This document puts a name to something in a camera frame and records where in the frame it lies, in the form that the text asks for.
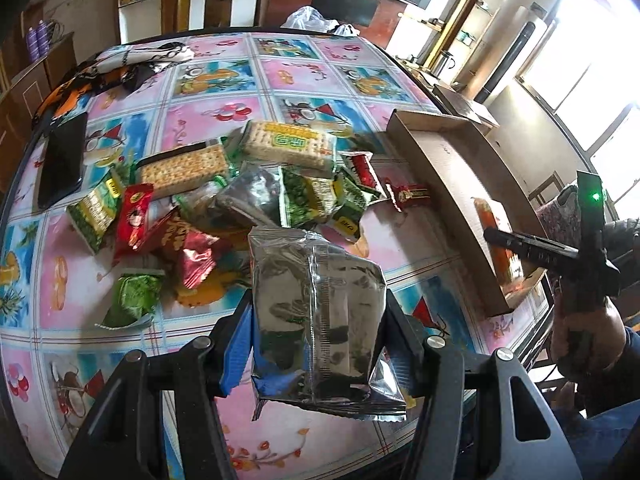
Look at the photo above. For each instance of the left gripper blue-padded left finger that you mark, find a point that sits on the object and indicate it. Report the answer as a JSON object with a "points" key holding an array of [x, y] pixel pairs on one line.
{"points": [[232, 337]]}

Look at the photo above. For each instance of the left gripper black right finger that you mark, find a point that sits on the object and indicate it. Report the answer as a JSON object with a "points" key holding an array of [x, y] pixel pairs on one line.
{"points": [[402, 338]]}

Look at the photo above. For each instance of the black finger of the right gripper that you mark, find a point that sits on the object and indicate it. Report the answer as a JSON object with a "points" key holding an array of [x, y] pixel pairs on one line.
{"points": [[539, 251]]}

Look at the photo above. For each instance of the orange snack packet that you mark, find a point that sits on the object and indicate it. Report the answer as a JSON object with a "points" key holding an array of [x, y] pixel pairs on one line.
{"points": [[495, 223]]}

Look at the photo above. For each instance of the silver foil snack bag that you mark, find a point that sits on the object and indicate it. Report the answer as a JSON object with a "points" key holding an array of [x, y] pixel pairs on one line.
{"points": [[317, 328]]}

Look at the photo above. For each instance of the green crinkled snack packet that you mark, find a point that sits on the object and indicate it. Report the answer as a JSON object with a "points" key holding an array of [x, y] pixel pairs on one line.
{"points": [[135, 298]]}

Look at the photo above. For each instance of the dark red snack packet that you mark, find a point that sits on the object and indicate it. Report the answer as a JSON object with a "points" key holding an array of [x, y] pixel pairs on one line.
{"points": [[193, 253]]}

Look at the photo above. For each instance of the cracker pack with black stripe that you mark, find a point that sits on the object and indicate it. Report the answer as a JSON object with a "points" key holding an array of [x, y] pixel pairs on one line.
{"points": [[183, 169]]}

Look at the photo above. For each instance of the cracker pack with yellow label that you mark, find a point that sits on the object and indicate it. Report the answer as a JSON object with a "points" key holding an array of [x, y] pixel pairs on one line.
{"points": [[287, 144]]}

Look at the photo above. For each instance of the person's right hand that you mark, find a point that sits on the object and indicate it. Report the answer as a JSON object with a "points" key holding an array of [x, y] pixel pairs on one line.
{"points": [[588, 334]]}

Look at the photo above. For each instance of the cardboard box tray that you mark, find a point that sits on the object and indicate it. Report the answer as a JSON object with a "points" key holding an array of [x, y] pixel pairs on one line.
{"points": [[458, 165]]}

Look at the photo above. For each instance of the clear green-edged snack packet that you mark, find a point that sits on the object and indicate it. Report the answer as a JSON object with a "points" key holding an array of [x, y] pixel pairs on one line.
{"points": [[194, 204]]}

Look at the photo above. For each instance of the small red candy packet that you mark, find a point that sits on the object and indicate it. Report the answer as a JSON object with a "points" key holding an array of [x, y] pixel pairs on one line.
{"points": [[404, 196]]}

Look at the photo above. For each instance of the silver foil snack packet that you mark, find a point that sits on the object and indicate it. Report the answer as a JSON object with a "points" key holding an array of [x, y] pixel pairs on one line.
{"points": [[255, 195]]}

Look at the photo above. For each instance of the green yellow pea packet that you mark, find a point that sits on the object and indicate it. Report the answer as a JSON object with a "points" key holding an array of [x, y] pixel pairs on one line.
{"points": [[337, 202]]}

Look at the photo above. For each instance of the red cartoon snack packet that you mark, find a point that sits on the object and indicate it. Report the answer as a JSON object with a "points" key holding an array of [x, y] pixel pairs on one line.
{"points": [[131, 222]]}

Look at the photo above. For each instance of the green pea snack packet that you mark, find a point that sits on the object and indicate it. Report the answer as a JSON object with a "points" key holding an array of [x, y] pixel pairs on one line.
{"points": [[93, 215]]}

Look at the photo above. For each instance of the red white snack packet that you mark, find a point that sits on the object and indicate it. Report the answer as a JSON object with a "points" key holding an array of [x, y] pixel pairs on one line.
{"points": [[359, 166]]}

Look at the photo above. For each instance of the black smartphone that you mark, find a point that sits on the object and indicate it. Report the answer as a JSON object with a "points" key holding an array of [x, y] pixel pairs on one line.
{"points": [[61, 171]]}

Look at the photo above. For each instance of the patterned cloth bundle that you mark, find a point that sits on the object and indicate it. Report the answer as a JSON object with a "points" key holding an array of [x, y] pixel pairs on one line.
{"points": [[126, 67]]}

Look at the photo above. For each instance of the white plastic bag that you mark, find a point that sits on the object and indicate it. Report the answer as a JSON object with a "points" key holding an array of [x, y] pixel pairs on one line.
{"points": [[310, 19]]}

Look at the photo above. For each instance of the wooden sideboard cabinet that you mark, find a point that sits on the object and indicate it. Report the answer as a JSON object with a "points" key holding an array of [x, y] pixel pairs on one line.
{"points": [[20, 102]]}

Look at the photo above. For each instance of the purple bottles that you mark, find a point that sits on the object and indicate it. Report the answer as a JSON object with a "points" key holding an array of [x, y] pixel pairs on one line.
{"points": [[37, 41]]}

